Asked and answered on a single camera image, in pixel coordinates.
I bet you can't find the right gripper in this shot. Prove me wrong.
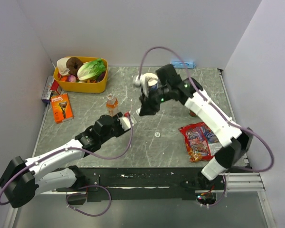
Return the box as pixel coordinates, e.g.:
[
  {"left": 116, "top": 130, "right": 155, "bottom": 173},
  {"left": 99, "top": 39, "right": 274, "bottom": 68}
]
[{"left": 139, "top": 85, "right": 171, "bottom": 117}]

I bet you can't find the orange drink bottle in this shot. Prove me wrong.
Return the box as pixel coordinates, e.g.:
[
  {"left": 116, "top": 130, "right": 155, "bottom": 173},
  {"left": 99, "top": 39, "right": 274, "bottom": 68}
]
[{"left": 106, "top": 94, "right": 119, "bottom": 116}]

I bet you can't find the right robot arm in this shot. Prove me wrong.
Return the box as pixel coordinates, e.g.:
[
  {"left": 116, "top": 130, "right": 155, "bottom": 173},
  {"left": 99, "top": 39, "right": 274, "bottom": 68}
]
[{"left": 133, "top": 64, "right": 253, "bottom": 190}]

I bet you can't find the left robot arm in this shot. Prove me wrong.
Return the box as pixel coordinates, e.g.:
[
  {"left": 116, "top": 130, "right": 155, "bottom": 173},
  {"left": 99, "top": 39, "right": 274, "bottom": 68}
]
[{"left": 0, "top": 113, "right": 137, "bottom": 208}]

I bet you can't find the green glass bottle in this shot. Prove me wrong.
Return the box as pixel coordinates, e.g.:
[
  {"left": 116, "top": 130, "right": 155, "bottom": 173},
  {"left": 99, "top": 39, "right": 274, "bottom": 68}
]
[{"left": 189, "top": 110, "right": 197, "bottom": 117}]

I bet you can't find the toilet paper roll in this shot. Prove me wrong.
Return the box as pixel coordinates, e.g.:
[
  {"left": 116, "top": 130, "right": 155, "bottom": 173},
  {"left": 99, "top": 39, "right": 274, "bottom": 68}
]
[{"left": 142, "top": 73, "right": 159, "bottom": 91}]

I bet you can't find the blue tissue pack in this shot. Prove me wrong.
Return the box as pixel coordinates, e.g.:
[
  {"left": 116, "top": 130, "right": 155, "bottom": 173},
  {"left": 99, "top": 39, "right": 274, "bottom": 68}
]
[{"left": 170, "top": 61, "right": 196, "bottom": 69}]

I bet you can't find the yellow plastic bin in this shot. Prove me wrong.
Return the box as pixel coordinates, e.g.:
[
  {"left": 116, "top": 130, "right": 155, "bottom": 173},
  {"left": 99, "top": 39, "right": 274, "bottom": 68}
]
[{"left": 54, "top": 57, "right": 108, "bottom": 93}]

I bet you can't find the orange razor box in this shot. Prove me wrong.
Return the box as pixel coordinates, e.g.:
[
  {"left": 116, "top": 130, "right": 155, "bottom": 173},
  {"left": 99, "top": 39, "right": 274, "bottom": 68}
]
[{"left": 51, "top": 94, "right": 74, "bottom": 124}]

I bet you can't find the toy lettuce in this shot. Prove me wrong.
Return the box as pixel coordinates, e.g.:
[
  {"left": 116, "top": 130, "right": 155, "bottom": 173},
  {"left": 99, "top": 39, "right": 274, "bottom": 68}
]
[{"left": 77, "top": 58, "right": 106, "bottom": 81}]

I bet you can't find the purple toy onion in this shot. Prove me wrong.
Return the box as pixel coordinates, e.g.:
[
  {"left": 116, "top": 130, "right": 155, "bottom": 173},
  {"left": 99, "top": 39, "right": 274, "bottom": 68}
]
[{"left": 67, "top": 75, "right": 77, "bottom": 82}]

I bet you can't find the red snack bag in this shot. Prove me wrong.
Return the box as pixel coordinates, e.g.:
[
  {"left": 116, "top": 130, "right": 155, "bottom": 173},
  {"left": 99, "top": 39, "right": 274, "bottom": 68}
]
[{"left": 179, "top": 122, "right": 222, "bottom": 162}]

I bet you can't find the red small box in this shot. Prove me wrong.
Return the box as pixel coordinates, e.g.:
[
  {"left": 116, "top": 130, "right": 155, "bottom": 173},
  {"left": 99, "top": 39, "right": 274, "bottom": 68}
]
[{"left": 50, "top": 80, "right": 62, "bottom": 95}]

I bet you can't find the purple white box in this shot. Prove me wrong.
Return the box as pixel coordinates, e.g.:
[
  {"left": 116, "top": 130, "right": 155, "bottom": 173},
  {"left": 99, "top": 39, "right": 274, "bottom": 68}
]
[{"left": 41, "top": 76, "right": 54, "bottom": 104}]

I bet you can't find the brown plush donut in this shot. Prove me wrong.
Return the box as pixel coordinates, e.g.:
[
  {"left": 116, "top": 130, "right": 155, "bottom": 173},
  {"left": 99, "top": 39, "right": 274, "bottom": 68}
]
[{"left": 66, "top": 57, "right": 83, "bottom": 76}]

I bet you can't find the beige plush toy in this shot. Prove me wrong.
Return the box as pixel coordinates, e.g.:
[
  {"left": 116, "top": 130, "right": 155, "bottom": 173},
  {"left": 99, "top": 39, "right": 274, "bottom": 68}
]
[{"left": 57, "top": 57, "right": 70, "bottom": 76}]

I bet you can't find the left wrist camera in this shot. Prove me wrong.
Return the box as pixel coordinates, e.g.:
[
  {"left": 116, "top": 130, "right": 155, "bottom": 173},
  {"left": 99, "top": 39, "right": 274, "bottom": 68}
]
[{"left": 118, "top": 113, "right": 137, "bottom": 131}]

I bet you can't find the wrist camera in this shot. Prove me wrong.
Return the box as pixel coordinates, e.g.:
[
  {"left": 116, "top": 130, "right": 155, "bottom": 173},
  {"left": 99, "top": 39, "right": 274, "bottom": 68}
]
[
  {"left": 118, "top": 113, "right": 137, "bottom": 131},
  {"left": 133, "top": 73, "right": 149, "bottom": 97}
]

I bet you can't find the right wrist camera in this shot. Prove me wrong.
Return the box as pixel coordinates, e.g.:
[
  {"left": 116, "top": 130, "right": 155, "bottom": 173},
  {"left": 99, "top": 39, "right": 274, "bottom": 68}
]
[{"left": 133, "top": 73, "right": 149, "bottom": 97}]

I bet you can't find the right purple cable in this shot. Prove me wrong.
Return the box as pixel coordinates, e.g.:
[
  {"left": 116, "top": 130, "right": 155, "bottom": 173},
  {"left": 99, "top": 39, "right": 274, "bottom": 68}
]
[{"left": 139, "top": 46, "right": 275, "bottom": 207}]

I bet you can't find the purple cable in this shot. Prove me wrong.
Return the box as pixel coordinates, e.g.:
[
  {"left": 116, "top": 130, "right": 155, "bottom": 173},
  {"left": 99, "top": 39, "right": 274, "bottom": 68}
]
[
  {"left": 0, "top": 116, "right": 134, "bottom": 217},
  {"left": 139, "top": 46, "right": 275, "bottom": 207}
]

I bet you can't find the black base frame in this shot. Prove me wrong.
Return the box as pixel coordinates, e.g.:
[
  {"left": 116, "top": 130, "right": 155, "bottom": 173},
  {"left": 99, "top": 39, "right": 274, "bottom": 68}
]
[{"left": 57, "top": 167, "right": 225, "bottom": 202}]

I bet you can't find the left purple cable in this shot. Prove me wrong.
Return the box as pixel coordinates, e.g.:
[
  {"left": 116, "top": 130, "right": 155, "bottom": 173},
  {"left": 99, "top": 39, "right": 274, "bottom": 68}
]
[{"left": 0, "top": 116, "right": 134, "bottom": 217}]

